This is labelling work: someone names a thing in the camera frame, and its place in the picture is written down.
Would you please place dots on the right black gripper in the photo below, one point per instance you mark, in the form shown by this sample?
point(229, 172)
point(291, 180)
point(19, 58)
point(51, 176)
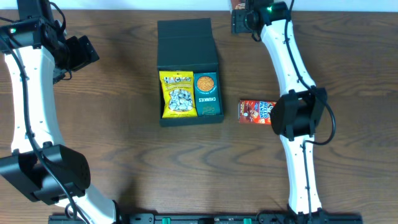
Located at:
point(237, 21)

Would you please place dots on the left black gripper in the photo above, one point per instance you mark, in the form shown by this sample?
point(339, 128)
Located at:
point(83, 50)

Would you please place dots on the brown Pocky snack box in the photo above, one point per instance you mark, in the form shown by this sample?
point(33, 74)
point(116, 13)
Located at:
point(237, 4)

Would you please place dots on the teal Chunkies cookie box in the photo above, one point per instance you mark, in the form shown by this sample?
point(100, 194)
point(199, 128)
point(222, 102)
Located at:
point(206, 94)

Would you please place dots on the yellow Hacks candy bag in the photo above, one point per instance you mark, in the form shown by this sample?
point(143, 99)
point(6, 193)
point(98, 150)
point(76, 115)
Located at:
point(178, 92)

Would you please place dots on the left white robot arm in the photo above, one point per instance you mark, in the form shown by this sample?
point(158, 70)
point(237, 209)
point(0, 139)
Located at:
point(41, 167)

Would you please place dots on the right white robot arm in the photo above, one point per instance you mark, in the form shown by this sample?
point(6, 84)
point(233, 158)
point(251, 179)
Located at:
point(297, 112)

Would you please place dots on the red Hello Panda box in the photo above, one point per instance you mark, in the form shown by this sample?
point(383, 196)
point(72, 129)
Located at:
point(255, 111)

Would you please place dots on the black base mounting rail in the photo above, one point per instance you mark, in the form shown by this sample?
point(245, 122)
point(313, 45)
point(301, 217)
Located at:
point(264, 218)

